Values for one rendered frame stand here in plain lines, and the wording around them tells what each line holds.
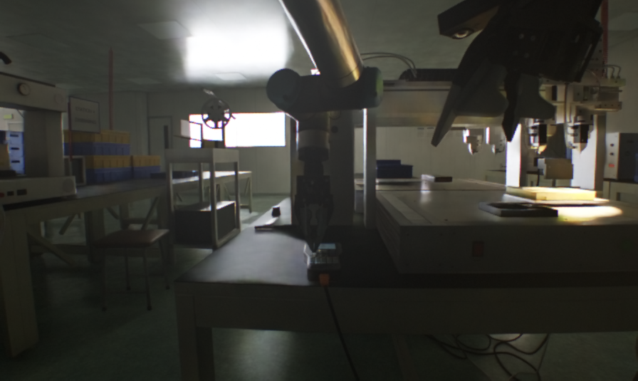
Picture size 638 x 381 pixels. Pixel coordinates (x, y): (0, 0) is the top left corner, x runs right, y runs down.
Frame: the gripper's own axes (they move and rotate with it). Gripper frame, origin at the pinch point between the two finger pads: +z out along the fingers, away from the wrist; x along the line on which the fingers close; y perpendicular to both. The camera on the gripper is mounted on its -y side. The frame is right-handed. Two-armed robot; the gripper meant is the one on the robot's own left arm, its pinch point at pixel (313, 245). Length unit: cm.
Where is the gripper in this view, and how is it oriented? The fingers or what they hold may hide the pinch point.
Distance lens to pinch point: 70.7
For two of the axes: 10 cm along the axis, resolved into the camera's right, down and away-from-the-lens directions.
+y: 0.0, -1.8, -9.8
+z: 0.1, 9.8, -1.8
